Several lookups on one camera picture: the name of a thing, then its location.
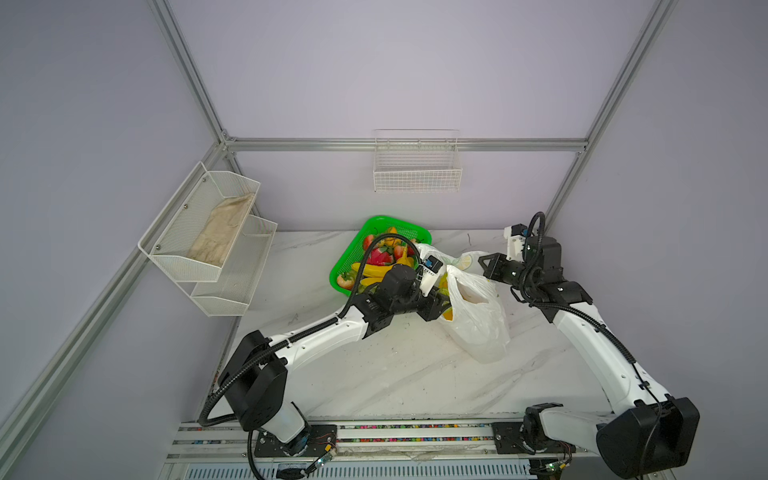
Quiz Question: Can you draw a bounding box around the right black cable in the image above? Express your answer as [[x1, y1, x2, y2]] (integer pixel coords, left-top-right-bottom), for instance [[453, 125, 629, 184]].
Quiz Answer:
[[515, 211, 667, 480]]

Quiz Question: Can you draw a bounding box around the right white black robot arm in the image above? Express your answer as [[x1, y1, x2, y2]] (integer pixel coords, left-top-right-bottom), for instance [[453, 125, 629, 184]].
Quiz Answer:
[[478, 230, 700, 479]]

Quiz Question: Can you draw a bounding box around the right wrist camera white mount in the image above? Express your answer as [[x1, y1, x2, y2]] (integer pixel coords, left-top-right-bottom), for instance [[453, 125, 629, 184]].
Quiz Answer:
[[503, 224, 528, 262]]

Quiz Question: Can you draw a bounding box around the yellow banana bunch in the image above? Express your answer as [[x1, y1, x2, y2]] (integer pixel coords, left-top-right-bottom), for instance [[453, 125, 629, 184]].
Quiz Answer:
[[438, 274, 453, 322], [360, 257, 415, 288]]

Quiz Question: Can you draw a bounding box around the white lemon print plastic bag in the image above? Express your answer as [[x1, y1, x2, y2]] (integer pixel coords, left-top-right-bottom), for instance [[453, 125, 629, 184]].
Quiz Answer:
[[417, 244, 510, 364]]

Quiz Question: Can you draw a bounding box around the red dragon fruit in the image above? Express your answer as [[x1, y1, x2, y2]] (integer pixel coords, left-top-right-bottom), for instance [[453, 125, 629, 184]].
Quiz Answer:
[[367, 248, 395, 266]]

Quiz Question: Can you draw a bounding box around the white mesh shelf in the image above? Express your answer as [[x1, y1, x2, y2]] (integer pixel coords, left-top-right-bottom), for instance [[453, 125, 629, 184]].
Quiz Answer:
[[191, 215, 278, 317], [138, 163, 260, 283]]

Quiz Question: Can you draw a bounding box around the left black corrugated cable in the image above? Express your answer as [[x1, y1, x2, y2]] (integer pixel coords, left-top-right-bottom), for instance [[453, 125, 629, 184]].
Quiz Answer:
[[197, 232, 422, 480]]

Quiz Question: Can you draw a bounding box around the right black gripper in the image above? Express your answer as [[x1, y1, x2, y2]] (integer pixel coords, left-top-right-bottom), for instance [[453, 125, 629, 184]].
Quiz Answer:
[[476, 251, 535, 292]]

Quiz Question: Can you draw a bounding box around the white wire wall basket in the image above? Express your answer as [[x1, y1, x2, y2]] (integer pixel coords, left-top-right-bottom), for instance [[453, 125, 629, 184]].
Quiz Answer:
[[373, 129, 463, 194]]

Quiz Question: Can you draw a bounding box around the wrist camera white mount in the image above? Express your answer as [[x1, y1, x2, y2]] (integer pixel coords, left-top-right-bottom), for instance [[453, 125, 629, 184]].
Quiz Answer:
[[503, 224, 528, 262], [419, 254, 445, 297]]

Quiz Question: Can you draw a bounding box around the green plastic basket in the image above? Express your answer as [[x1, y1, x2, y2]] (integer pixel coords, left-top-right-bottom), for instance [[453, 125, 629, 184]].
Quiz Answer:
[[328, 215, 434, 298]]

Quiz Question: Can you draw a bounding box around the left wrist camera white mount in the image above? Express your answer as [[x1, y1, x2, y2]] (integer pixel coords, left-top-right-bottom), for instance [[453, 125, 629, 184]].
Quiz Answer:
[[419, 254, 445, 297]]

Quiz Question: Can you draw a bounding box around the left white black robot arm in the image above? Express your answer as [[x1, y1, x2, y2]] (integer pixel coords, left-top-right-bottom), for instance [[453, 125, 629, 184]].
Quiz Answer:
[[198, 256, 450, 456]]

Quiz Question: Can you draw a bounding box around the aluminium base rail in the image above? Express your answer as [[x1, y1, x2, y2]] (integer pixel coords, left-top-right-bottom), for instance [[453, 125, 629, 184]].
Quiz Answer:
[[159, 418, 614, 479]]

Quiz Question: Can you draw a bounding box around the upper white mesh shelf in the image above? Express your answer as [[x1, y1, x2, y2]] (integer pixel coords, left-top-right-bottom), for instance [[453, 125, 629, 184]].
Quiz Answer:
[[138, 163, 260, 283]]

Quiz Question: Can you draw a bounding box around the lower white mesh shelf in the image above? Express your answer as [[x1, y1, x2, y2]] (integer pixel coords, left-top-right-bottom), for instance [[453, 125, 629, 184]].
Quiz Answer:
[[191, 215, 278, 317]]

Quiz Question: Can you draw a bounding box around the beige cloth in shelf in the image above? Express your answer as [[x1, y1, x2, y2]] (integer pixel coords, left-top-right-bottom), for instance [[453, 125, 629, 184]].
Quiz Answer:
[[187, 193, 255, 267]]

